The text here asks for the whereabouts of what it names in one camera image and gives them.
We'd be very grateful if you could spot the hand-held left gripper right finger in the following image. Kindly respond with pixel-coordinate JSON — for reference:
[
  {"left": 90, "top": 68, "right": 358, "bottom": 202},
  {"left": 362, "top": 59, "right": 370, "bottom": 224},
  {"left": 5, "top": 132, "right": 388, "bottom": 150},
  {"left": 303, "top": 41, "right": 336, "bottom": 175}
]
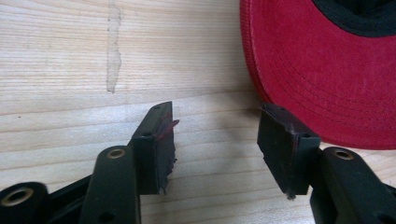
[{"left": 257, "top": 103, "right": 321, "bottom": 201}]

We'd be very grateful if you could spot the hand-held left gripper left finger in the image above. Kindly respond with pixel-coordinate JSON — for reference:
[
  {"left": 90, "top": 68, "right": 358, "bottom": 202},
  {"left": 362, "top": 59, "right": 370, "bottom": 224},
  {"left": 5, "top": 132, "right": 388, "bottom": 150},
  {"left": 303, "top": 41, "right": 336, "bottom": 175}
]
[{"left": 128, "top": 101, "right": 180, "bottom": 196}]

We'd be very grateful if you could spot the red and black cap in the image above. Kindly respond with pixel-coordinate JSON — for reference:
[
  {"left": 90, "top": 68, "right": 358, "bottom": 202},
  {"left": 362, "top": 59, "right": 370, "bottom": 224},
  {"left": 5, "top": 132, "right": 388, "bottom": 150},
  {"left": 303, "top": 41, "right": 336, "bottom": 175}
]
[{"left": 239, "top": 0, "right": 396, "bottom": 151}]

